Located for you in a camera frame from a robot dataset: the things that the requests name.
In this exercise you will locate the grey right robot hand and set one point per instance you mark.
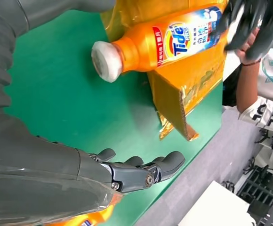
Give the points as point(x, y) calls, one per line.
point(44, 174)

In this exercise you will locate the green table mat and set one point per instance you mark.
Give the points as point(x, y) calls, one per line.
point(68, 93)

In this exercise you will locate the white flat board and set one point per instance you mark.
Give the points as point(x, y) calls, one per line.
point(216, 209)

